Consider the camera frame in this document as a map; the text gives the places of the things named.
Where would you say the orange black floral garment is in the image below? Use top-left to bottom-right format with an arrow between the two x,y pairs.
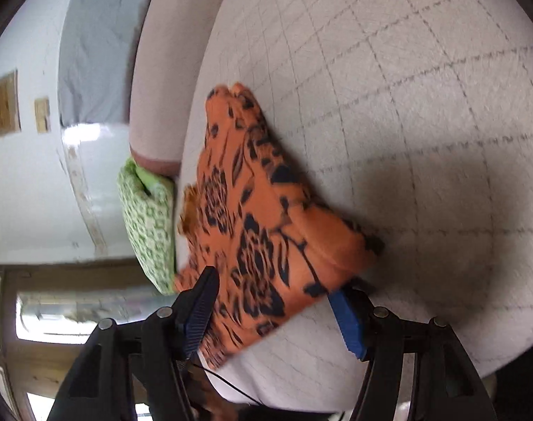
174,84 -> 384,369

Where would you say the small wooden wall plaque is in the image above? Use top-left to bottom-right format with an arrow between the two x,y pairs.
34,97 -> 50,134

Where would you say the green white patterned pillow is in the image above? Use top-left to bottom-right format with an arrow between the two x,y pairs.
117,158 -> 176,295

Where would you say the grey pillow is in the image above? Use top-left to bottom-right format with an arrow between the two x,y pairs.
58,0 -> 150,128

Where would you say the wooden wall frame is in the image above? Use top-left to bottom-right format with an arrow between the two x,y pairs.
0,69 -> 21,138

